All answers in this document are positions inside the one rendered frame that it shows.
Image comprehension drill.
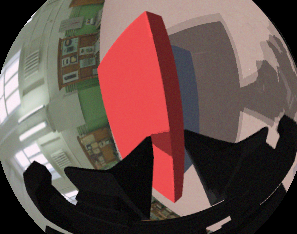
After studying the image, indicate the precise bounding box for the red box lid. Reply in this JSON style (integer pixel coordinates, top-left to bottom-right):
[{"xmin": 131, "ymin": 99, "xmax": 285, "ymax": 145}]
[{"xmin": 97, "ymin": 10, "xmax": 185, "ymax": 204}]

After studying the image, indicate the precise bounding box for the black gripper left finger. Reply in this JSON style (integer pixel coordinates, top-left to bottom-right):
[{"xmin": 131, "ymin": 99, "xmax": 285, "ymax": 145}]
[{"xmin": 64, "ymin": 136, "xmax": 153, "ymax": 221}]

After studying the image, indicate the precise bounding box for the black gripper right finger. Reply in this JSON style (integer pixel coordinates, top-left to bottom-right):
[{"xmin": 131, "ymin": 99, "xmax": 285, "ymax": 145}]
[{"xmin": 184, "ymin": 126, "xmax": 268, "ymax": 206}]

